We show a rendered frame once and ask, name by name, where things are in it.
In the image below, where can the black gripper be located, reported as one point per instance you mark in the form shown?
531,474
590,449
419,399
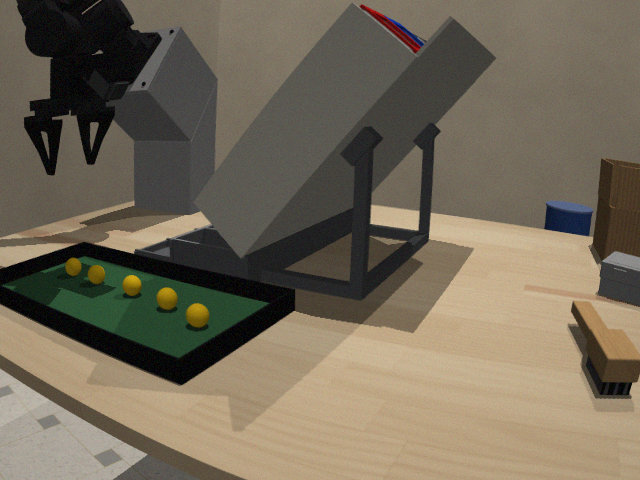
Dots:
81,107

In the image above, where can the yellow marble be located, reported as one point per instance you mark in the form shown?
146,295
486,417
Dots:
73,266
96,274
197,315
167,298
132,285

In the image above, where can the brown wire brush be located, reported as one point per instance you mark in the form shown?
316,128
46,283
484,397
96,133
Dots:
610,351

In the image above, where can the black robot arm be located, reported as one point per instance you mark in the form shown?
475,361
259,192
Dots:
53,32

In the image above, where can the blue square frame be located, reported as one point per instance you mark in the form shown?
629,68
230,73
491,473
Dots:
408,32

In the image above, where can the green tray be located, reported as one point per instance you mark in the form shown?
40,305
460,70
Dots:
61,301

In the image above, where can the brown cardboard box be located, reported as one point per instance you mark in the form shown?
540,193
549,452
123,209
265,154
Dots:
617,226

